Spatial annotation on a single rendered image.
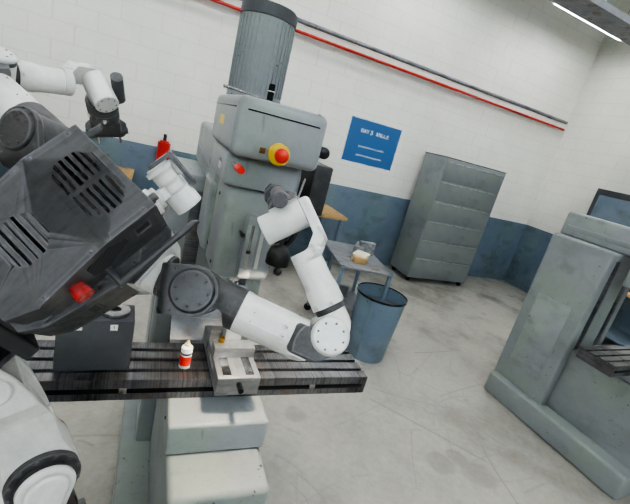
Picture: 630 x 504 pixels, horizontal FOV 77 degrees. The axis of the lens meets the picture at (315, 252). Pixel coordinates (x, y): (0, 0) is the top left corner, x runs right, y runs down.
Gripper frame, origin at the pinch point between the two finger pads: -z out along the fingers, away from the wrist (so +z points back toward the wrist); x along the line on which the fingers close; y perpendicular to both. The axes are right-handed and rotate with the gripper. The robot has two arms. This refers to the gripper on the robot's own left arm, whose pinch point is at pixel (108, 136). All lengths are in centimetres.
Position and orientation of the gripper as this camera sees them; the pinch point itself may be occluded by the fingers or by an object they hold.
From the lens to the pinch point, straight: 155.7
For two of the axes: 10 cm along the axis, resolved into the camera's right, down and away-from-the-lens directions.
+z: 3.4, -3.4, -8.8
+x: 9.1, -1.3, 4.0
